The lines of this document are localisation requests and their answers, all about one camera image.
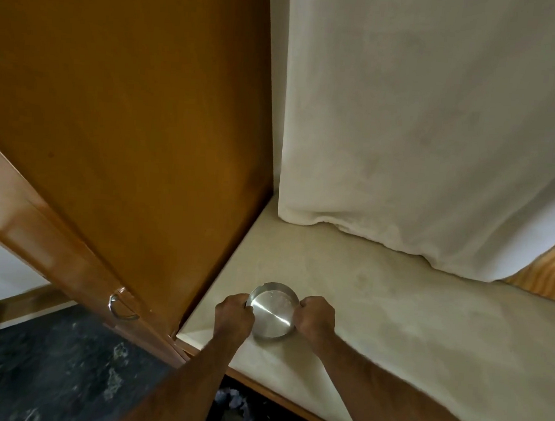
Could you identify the person's right fingers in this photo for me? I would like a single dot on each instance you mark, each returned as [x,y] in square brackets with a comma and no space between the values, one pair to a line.
[301,309]

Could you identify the white cloth curtain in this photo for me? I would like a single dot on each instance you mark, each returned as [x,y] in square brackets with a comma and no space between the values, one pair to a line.
[423,128]

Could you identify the person's right forearm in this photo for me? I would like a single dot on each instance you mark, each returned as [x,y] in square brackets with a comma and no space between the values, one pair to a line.
[401,402]

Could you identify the round steel bowl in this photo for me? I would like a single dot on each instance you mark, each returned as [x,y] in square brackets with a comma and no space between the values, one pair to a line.
[272,313]

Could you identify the person's left hand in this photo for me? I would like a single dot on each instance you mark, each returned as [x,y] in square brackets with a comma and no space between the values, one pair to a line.
[233,318]

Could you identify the person's right hand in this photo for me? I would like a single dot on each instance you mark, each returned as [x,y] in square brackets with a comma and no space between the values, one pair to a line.
[316,319]

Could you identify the light wooden panel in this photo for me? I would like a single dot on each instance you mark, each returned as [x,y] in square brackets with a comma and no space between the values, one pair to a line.
[548,272]

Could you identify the brown wooden cabinet door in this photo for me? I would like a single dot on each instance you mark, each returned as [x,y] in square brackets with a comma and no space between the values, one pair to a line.
[114,147]

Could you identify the person's left forearm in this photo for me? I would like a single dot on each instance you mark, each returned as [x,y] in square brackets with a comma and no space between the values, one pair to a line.
[182,382]

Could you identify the person's left fingers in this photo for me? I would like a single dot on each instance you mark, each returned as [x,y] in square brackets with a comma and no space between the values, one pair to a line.
[245,302]

